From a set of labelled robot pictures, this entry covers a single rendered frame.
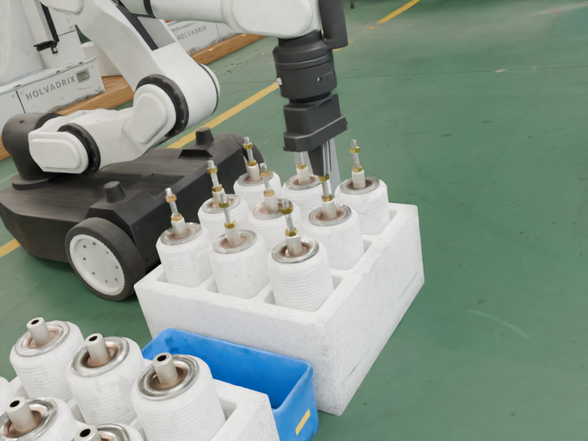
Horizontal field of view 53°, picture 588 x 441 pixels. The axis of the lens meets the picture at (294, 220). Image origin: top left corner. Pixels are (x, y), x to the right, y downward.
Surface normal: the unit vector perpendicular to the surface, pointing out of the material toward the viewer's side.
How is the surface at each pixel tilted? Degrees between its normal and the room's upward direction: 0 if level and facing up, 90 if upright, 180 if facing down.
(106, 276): 90
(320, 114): 90
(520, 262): 0
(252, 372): 88
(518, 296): 0
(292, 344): 90
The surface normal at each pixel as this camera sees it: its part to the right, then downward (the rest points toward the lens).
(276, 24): -0.18, 0.48
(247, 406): -0.18, -0.88
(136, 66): -0.47, 0.47
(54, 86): 0.86, 0.08
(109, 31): -0.22, 0.78
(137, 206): 0.49, -0.56
